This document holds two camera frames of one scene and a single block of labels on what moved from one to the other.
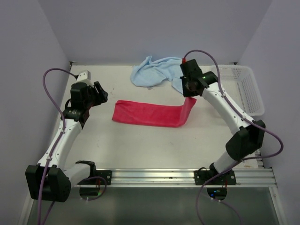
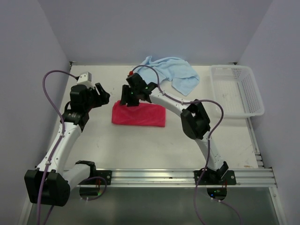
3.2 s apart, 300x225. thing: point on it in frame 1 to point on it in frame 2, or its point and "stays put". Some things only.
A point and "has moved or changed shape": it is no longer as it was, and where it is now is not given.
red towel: (153, 114) has moved or changed shape
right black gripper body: (196, 93) to (133, 99)
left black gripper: (102, 97) stays put
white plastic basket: (239, 80) stays put
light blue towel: (148, 73) stays put
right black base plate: (202, 176) stays put
